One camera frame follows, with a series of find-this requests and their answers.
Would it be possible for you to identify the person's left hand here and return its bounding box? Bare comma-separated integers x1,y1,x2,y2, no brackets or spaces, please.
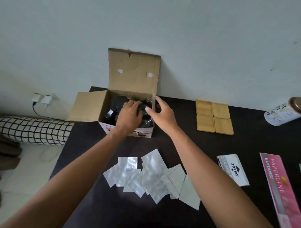
115,100,143,136

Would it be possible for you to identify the person's right hand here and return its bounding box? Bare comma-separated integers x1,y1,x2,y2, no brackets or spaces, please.
145,96,180,136

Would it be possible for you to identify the glass teapot black lid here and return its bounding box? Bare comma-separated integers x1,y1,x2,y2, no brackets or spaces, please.
104,96,130,119

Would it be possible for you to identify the red tea set box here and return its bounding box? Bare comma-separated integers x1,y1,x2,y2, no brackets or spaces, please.
67,48,161,138

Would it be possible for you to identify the pile of silver foil sachets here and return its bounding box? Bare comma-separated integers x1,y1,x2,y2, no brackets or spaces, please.
103,148,201,211

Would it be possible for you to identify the gold canister lid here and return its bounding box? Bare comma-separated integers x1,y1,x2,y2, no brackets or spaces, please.
288,96,301,116

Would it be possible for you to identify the person's left forearm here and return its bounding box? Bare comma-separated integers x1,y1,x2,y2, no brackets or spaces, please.
0,127,130,228

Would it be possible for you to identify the person's right forearm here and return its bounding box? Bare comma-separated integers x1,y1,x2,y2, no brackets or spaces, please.
170,128,273,228

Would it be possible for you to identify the grey stamp pad box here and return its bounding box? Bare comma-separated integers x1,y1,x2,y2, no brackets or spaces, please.
216,154,250,187

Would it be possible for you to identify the black table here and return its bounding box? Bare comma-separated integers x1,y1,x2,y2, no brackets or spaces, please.
49,86,301,228

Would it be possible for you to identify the black white checked bolster pillow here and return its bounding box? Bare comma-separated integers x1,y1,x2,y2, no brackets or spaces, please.
0,117,75,146

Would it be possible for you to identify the white printed canister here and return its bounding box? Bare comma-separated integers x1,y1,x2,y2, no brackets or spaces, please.
264,102,299,127

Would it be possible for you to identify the dark brown folded blanket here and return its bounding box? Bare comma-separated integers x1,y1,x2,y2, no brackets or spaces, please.
0,134,23,169

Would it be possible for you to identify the pink receipt book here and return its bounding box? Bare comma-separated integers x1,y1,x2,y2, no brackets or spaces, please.
259,153,301,228

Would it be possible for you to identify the white charger cable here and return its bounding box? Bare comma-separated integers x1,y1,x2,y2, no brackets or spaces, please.
45,103,58,124

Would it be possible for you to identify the black charger cable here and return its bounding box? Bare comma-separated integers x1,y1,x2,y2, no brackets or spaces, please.
32,102,57,120

